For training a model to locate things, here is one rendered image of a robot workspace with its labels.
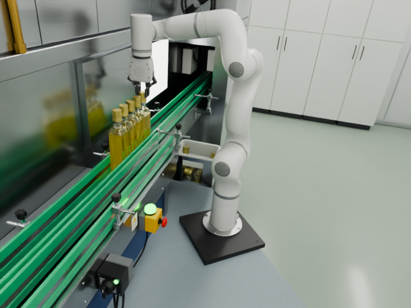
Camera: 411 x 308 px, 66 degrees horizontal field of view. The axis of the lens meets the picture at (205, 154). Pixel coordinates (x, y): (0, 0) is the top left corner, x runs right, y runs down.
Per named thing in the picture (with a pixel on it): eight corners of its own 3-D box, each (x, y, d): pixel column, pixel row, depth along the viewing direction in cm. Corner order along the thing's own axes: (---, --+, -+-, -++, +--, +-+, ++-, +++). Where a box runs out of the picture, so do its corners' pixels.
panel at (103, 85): (163, 88, 207) (164, 33, 191) (167, 89, 206) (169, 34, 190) (84, 146, 129) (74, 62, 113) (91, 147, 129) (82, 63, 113)
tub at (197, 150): (181, 151, 179) (182, 138, 175) (220, 159, 175) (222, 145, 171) (171, 166, 164) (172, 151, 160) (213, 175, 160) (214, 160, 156)
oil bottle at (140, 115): (135, 150, 150) (134, 108, 140) (146, 153, 149) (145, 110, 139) (129, 156, 145) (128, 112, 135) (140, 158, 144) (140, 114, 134)
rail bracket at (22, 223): (18, 238, 96) (8, 202, 90) (37, 243, 95) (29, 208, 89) (8, 247, 93) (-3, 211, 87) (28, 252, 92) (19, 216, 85)
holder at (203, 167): (172, 162, 184) (173, 139, 177) (218, 172, 179) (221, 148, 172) (161, 177, 169) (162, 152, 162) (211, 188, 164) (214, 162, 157)
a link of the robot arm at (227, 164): (243, 189, 145) (251, 142, 134) (230, 211, 130) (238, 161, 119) (219, 181, 149) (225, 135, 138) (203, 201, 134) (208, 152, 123)
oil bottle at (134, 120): (129, 156, 145) (127, 112, 135) (140, 158, 144) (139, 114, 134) (123, 162, 140) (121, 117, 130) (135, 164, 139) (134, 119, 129)
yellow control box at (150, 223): (145, 219, 127) (145, 204, 124) (163, 223, 126) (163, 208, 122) (138, 230, 121) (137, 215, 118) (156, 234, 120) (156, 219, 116)
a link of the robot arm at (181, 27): (211, 10, 124) (147, 20, 136) (194, 12, 111) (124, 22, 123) (214, 35, 127) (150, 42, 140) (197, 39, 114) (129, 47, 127)
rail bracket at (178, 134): (158, 142, 158) (158, 119, 152) (189, 148, 155) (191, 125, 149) (155, 145, 156) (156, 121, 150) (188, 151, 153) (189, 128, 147)
